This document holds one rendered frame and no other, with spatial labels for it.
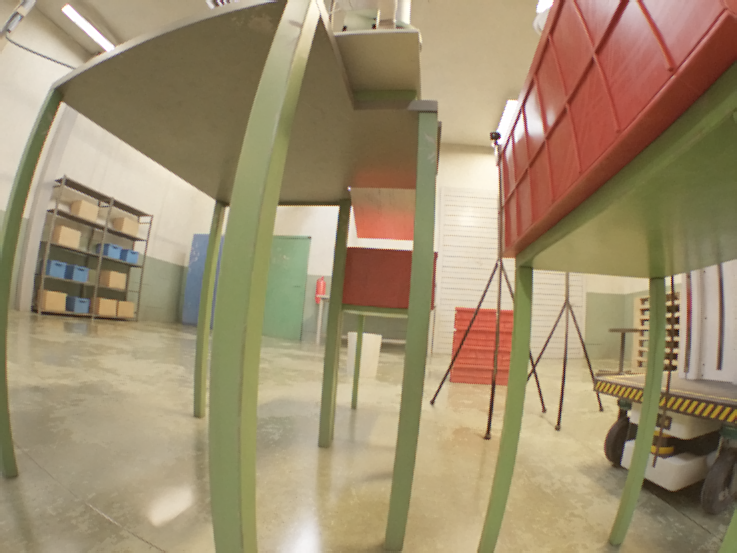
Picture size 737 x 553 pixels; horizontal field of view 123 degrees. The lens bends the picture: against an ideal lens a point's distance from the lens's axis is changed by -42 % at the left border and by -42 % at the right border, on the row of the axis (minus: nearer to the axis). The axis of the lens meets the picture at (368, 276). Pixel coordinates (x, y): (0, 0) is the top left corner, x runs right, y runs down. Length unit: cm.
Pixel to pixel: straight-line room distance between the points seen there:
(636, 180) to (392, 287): 108
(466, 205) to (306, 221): 319
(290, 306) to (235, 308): 641
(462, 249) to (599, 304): 304
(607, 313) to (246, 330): 723
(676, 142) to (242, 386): 41
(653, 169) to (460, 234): 630
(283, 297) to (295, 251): 94
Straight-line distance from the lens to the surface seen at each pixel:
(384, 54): 72
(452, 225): 658
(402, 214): 130
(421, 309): 62
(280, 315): 682
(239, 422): 36
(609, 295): 745
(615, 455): 136
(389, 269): 129
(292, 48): 47
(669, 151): 27
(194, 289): 740
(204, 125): 94
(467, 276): 639
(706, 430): 114
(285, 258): 692
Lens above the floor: 48
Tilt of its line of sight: 8 degrees up
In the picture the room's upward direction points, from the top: 5 degrees clockwise
